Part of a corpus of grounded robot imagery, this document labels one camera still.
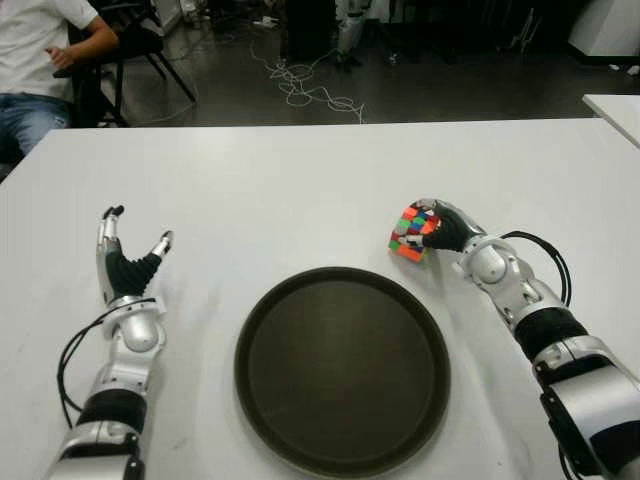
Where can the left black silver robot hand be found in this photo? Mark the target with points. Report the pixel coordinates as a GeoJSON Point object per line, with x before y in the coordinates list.
{"type": "Point", "coordinates": [127, 277]}

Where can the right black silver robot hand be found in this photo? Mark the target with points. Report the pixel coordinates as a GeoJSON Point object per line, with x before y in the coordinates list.
{"type": "Point", "coordinates": [452, 230]}

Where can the multicoloured Rubik's cube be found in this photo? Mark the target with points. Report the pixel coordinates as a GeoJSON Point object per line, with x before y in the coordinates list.
{"type": "Point", "coordinates": [412, 222]}

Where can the right silver black robot arm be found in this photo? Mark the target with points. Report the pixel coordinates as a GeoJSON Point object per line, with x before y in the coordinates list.
{"type": "Point", "coordinates": [492, 265]}

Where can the dark brown round plate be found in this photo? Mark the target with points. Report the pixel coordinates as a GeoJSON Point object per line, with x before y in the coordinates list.
{"type": "Point", "coordinates": [342, 365]}

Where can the white side table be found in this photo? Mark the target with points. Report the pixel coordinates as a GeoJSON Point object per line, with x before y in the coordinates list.
{"type": "Point", "coordinates": [617, 112]}

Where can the folded metal stand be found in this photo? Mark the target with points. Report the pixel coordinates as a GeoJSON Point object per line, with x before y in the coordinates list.
{"type": "Point", "coordinates": [525, 30]}

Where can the silver humanoid robot legs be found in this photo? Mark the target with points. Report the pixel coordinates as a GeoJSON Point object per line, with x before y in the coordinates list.
{"type": "Point", "coordinates": [347, 32]}

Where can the black chair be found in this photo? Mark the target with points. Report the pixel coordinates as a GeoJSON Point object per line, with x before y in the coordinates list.
{"type": "Point", "coordinates": [140, 42]}

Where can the white scrap on floor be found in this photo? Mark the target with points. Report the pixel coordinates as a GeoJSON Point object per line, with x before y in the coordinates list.
{"type": "Point", "coordinates": [631, 71]}

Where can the seated person in white shirt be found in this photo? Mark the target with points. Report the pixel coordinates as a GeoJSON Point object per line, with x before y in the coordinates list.
{"type": "Point", "coordinates": [30, 45]}

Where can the white cabinet with black base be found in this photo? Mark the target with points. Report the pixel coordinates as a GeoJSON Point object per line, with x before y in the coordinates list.
{"type": "Point", "coordinates": [607, 25]}

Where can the white framed glass cabinet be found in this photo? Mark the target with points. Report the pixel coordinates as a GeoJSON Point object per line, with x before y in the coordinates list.
{"type": "Point", "coordinates": [167, 15]}

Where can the white power strip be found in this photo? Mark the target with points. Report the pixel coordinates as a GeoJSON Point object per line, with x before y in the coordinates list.
{"type": "Point", "coordinates": [265, 22]}

